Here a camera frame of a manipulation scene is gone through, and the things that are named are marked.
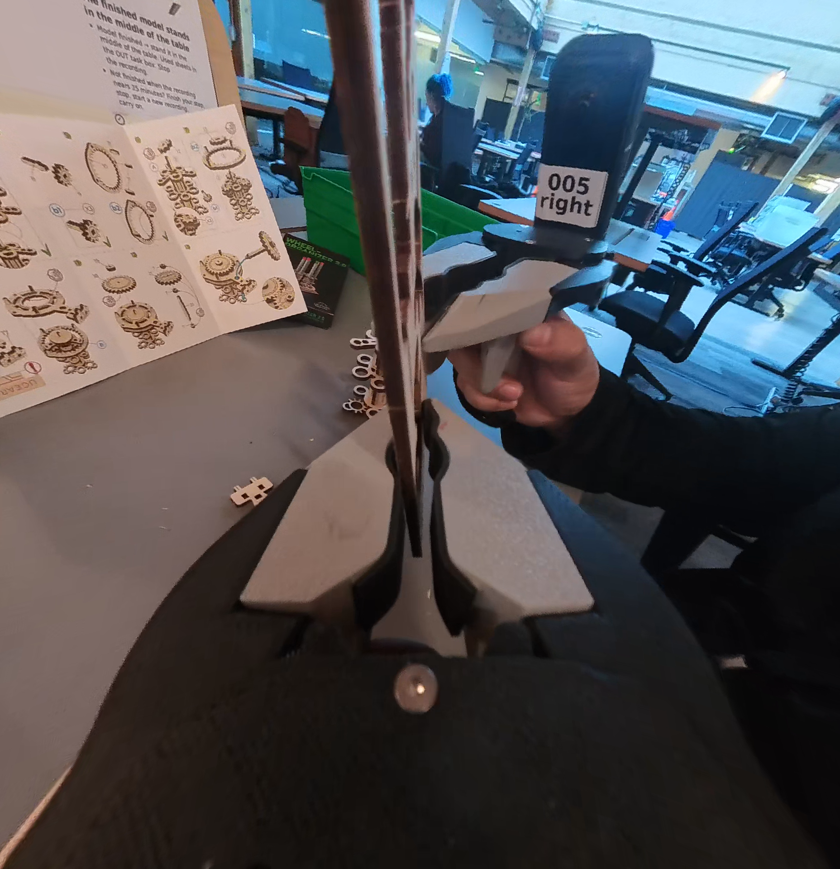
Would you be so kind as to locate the wooden sheet with lobed cutouts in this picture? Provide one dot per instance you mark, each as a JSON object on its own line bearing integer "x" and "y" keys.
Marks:
{"x": 19, "y": 828}

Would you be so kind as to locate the small wooden connector part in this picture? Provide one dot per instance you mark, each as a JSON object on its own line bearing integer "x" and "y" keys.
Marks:
{"x": 251, "y": 491}

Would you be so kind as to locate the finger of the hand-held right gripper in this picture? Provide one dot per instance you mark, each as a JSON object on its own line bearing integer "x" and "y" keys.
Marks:
{"x": 457, "y": 261}
{"x": 494, "y": 305}

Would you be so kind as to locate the person's right hand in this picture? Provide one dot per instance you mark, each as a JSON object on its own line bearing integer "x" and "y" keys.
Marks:
{"x": 556, "y": 373}

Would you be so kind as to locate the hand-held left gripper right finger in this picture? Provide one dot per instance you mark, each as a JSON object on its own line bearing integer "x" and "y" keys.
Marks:
{"x": 508, "y": 536}

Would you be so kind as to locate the green plastic bin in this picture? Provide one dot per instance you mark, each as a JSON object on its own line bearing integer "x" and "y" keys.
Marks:
{"x": 454, "y": 217}

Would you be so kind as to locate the black kit box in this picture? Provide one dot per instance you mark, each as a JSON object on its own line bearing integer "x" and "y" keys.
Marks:
{"x": 318, "y": 285}

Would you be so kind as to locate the wooden model assembly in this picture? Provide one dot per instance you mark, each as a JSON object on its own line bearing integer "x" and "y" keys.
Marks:
{"x": 366, "y": 380}

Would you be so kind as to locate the white instruction poster board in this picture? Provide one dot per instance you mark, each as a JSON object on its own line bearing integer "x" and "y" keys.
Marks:
{"x": 87, "y": 47}

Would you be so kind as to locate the wooden sheet with spoked wheel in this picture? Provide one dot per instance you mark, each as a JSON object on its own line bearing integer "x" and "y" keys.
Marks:
{"x": 403, "y": 271}

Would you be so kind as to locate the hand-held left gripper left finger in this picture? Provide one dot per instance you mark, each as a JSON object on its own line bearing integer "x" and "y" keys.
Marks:
{"x": 325, "y": 536}

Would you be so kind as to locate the black office chair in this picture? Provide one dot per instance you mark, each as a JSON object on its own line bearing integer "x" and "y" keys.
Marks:
{"x": 651, "y": 326}

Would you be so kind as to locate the person's black top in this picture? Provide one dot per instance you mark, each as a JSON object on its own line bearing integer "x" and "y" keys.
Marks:
{"x": 786, "y": 645}

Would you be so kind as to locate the folded assembly instruction booklet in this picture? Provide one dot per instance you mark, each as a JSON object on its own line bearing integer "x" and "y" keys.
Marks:
{"x": 121, "y": 271}

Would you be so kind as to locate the person's right forearm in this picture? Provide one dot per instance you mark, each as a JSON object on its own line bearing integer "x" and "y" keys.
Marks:
{"x": 698, "y": 448}

